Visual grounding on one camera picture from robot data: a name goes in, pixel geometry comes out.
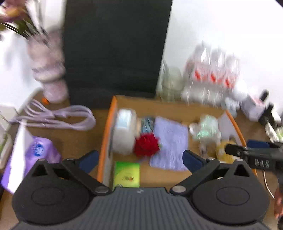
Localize lilac towel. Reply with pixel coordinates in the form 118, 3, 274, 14
149, 116, 189, 171

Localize red fabric flower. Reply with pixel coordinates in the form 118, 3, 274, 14
133, 133, 160, 157

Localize purple tissue pack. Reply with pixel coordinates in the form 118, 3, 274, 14
1, 124, 62, 194

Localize blue patterned small pouch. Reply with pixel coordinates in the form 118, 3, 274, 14
140, 116, 155, 135

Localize orange cardboard box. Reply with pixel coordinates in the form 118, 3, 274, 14
96, 95, 246, 190

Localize dried pink flower bouquet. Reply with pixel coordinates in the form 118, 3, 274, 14
1, 1, 46, 38

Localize yellow plush toy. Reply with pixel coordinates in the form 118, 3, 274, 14
216, 140, 238, 164

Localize black small bottles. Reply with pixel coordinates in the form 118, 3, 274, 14
258, 90, 275, 126

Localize lilac coiled cable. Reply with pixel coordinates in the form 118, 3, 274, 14
8, 98, 97, 131

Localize black paper shopping bag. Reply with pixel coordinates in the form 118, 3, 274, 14
63, 1, 172, 108

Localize white plastic bottle in box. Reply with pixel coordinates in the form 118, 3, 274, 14
112, 108, 137, 155

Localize middle water bottle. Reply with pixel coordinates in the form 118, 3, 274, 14
207, 49, 224, 107

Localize iridescent plastic bag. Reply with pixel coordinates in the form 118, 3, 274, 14
189, 114, 222, 155

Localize green tea packet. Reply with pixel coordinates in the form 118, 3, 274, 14
112, 162, 140, 190

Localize small lilac tin box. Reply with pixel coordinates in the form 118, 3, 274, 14
240, 95, 265, 122

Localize white power strip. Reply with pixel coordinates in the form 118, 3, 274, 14
265, 111, 282, 143

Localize right water bottle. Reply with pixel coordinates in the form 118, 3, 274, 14
223, 56, 239, 101

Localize mottled pink vase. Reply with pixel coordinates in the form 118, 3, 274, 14
27, 29, 69, 104

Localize glass cup with spoon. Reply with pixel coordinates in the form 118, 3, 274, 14
160, 60, 184, 102

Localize white robot figurine speaker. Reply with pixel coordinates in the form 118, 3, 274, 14
221, 91, 247, 118

